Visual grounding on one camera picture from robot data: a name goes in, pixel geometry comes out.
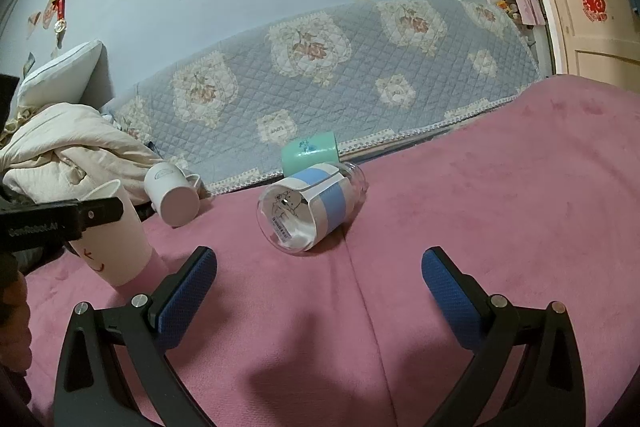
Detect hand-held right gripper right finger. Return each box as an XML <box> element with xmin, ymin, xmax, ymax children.
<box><xmin>421</xmin><ymin>247</ymin><xmax>586</xmax><ymax>427</ymax></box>

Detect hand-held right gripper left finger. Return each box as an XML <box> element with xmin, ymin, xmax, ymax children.
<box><xmin>52</xmin><ymin>246</ymin><xmax>218</xmax><ymax>427</ymax></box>

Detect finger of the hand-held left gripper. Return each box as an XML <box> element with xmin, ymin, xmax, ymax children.
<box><xmin>77</xmin><ymin>196</ymin><xmax>124</xmax><ymax>234</ymax></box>

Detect white paper cup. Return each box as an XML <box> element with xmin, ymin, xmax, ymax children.
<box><xmin>69</xmin><ymin>181</ymin><xmax>156</xmax><ymax>290</ymax></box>

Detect glass cup with blue-white sleeve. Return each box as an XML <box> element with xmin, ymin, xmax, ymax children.
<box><xmin>257</xmin><ymin>161</ymin><xmax>369</xmax><ymax>253</ymax></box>

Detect green plastic cup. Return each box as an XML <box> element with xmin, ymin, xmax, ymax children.
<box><xmin>281</xmin><ymin>130</ymin><xmax>342</xmax><ymax>178</ymax></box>

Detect pink plush blanket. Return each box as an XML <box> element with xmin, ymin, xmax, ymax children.
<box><xmin>22</xmin><ymin>74</ymin><xmax>640</xmax><ymax>427</ymax></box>

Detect white ceramic mug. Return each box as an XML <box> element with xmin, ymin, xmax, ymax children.
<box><xmin>144</xmin><ymin>162</ymin><xmax>202</xmax><ymax>226</ymax></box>

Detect cream duvet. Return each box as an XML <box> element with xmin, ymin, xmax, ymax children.
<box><xmin>0</xmin><ymin>102</ymin><xmax>168</xmax><ymax>208</ymax></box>

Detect white pillow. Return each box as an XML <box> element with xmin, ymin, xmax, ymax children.
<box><xmin>17</xmin><ymin>39</ymin><xmax>107</xmax><ymax>108</ymax></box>

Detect blue quilted floral cover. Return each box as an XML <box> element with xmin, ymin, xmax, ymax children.
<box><xmin>102</xmin><ymin>0</ymin><xmax>541</xmax><ymax>196</ymax></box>

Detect small red paper door decoration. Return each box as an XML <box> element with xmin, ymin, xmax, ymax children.
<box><xmin>579</xmin><ymin>0</ymin><xmax>609</xmax><ymax>22</ymax></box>

